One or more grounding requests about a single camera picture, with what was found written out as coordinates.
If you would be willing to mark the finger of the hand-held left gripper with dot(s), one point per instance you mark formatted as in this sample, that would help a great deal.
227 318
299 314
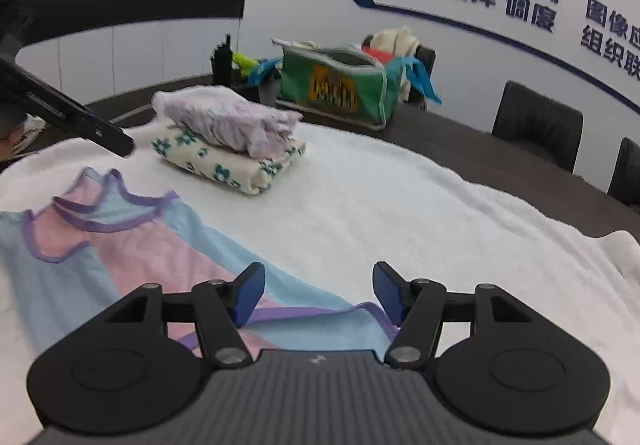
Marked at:
112 137

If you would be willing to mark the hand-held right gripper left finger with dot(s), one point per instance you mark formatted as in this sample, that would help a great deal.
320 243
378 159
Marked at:
250 292

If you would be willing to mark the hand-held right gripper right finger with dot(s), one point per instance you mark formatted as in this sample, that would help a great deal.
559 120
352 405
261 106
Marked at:
387 292

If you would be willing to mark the pink and blue vest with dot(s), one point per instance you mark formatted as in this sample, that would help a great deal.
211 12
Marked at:
150 265

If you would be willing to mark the white fluffy towel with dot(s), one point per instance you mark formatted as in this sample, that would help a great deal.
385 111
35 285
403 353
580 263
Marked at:
425 225

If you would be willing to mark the folded pink floral ruffled cloth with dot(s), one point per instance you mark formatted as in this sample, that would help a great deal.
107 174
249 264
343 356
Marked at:
215 117

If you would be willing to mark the folded cream teal-flowered cloth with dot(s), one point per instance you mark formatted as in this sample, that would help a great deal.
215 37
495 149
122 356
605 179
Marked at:
235 170

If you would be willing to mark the black pen holder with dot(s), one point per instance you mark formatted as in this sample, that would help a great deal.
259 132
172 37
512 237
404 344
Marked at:
221 65

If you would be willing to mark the yellow-green item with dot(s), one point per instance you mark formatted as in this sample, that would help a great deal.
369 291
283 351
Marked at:
242 60

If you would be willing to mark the red cloth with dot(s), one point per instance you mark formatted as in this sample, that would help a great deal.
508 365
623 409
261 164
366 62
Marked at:
377 55

